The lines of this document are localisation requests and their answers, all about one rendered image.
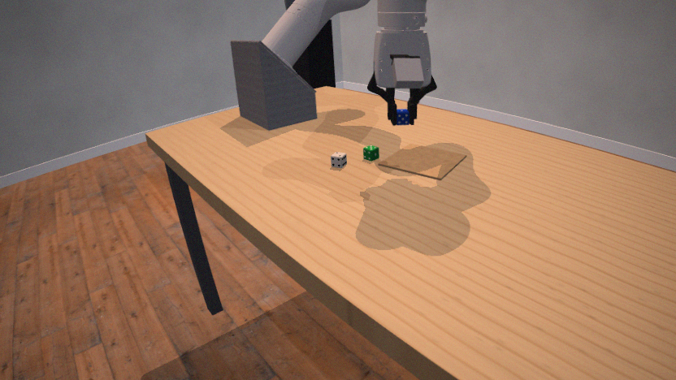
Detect blue die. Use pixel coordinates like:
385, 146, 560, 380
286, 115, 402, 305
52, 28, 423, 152
396, 109, 410, 125

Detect green die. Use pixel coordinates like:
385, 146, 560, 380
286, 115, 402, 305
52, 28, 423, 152
363, 145, 379, 162

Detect brown mat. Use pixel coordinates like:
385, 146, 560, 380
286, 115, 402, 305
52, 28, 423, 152
378, 144, 466, 180

